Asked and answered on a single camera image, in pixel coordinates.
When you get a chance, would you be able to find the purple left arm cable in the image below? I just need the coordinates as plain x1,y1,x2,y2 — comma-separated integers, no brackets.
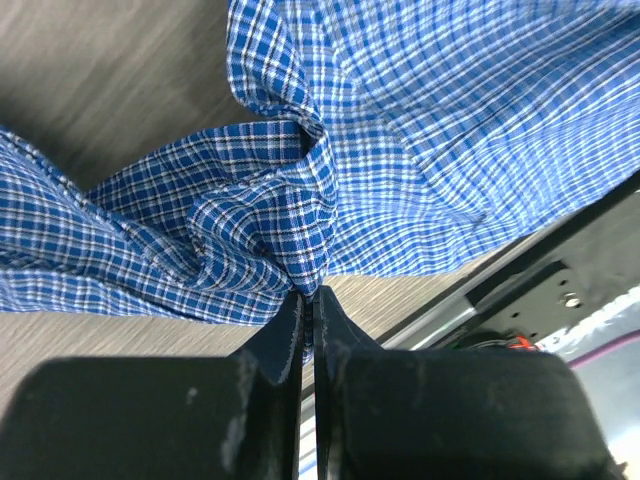
567,333,640,371

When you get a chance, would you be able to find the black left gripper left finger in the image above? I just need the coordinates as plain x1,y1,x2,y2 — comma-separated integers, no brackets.
1,293,304,479

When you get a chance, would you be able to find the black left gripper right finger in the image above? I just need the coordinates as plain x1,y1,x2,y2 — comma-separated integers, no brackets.
312,287,624,479

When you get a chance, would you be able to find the blue plaid long sleeve shirt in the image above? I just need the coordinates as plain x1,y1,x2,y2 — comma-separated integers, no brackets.
1,1,639,325

